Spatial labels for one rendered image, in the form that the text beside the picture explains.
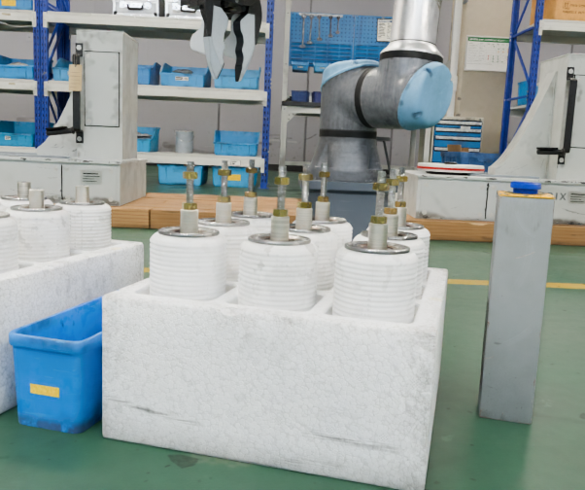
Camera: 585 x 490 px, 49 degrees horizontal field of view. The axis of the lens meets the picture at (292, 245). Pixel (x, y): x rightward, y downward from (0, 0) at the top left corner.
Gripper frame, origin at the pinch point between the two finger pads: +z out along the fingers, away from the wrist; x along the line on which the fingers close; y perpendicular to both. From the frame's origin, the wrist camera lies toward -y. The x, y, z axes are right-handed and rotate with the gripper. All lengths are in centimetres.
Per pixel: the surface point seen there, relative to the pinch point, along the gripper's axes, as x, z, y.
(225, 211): 0.4, 19.4, -0.4
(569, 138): -220, 2, 43
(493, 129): -577, -15, 271
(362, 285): 2.8, 24.6, -27.4
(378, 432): 4, 40, -32
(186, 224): 11.1, 19.9, -5.9
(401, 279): -0.4, 23.8, -30.4
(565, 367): -54, 46, -29
